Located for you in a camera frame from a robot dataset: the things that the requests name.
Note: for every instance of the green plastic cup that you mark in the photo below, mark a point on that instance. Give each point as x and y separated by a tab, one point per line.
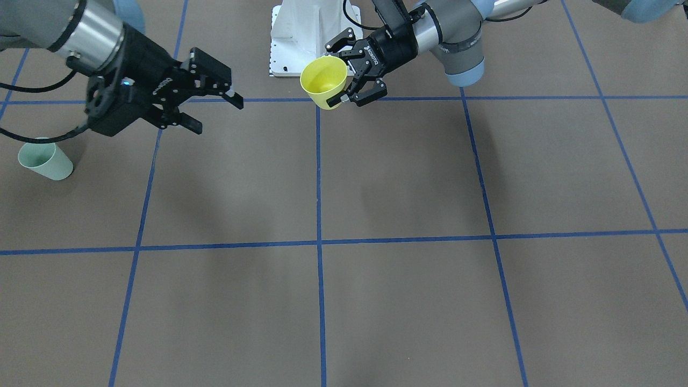
46	159

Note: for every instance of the yellow plastic cup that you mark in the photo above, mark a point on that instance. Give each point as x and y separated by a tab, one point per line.
324	78

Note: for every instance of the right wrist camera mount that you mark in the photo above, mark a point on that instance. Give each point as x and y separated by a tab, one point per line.
113	103

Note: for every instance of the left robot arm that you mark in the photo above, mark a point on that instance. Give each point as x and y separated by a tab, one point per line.
531	53

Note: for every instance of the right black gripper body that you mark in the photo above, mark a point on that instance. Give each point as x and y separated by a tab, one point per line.
144	63

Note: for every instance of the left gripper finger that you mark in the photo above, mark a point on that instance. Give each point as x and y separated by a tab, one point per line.
362	92
346	46

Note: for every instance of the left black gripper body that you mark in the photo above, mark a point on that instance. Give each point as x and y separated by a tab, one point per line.
391	47

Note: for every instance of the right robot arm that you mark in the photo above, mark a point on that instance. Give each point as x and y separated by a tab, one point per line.
86	34

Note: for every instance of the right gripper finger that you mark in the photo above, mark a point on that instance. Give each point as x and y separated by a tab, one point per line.
207	76
164	117

